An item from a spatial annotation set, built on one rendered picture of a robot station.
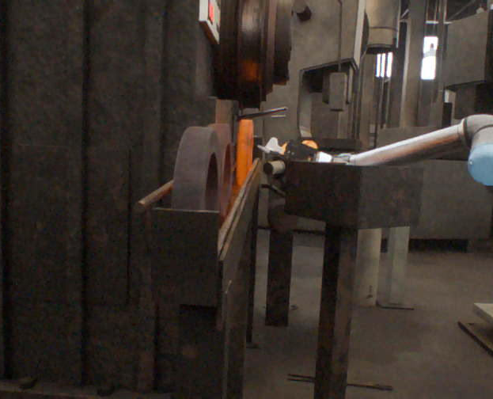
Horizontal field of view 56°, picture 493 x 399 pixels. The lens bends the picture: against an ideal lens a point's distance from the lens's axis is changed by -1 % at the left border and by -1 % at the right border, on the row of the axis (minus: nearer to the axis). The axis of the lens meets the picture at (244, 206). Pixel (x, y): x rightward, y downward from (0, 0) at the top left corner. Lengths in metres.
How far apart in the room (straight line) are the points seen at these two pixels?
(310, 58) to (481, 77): 1.69
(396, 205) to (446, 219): 2.93
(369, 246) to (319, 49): 2.45
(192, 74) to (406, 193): 0.60
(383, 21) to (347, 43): 6.24
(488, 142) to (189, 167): 1.13
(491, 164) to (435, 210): 2.48
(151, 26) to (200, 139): 0.73
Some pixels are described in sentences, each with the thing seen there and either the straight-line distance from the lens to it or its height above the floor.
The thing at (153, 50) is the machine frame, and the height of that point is 0.98.
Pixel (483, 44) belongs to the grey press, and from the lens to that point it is 5.16.
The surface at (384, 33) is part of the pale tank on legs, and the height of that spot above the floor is 3.26.
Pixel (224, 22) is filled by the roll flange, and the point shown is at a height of 1.13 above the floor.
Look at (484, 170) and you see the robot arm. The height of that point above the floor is 0.72.
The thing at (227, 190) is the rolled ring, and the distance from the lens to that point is 0.84.
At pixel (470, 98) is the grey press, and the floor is 1.36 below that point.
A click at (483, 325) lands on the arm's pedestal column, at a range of 2.37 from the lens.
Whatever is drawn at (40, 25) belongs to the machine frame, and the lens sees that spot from 1.38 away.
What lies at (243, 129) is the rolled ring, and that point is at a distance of 1.29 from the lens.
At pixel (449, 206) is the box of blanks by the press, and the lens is 4.03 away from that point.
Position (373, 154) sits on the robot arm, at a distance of 1.79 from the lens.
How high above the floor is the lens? 0.74
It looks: 7 degrees down
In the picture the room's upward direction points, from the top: 3 degrees clockwise
